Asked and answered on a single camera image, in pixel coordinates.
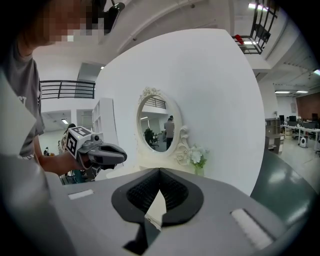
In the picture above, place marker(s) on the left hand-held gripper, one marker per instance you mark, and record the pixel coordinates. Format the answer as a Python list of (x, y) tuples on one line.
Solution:
[(75, 142)]

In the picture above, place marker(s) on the black metal stair railing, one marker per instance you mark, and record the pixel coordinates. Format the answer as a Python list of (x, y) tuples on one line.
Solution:
[(261, 27)]

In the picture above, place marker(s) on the black head-worn camera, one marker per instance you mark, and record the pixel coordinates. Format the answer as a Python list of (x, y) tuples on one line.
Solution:
[(113, 15)]

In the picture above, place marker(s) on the grey wooden shelf unit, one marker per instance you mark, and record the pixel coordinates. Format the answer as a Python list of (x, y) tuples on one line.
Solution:
[(273, 135)]

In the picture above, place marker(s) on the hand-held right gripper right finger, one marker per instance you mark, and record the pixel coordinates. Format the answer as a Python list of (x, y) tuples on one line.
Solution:
[(212, 225)]

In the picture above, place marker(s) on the white artificial flowers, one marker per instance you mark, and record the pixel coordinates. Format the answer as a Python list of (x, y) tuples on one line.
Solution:
[(198, 153)]

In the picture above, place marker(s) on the person's grey t-shirt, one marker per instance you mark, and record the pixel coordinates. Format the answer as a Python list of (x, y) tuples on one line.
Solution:
[(23, 100)]

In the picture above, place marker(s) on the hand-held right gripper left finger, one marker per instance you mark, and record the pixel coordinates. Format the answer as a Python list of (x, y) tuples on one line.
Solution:
[(95, 215)]

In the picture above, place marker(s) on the white round floor appliance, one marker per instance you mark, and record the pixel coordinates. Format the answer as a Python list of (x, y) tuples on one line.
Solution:
[(303, 142)]

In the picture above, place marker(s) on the white backdrop panel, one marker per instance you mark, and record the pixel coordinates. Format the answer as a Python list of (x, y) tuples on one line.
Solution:
[(205, 95)]

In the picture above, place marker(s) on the person's left forearm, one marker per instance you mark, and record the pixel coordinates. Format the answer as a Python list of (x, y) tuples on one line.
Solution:
[(58, 163)]

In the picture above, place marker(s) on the small glass vase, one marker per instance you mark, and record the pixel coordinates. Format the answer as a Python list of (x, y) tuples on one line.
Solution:
[(199, 170)]

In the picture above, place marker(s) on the black balcony railing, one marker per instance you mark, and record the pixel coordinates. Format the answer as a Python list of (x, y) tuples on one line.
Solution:
[(67, 88)]

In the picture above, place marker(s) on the oval mirror white ornate frame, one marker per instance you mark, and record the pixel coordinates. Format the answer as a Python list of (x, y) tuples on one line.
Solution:
[(160, 125)]

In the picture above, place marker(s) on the row of white office desks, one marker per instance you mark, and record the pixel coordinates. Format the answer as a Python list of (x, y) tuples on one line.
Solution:
[(303, 130)]

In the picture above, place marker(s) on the white open shelf unit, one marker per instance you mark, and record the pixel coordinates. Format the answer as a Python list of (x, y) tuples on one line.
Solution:
[(103, 120)]

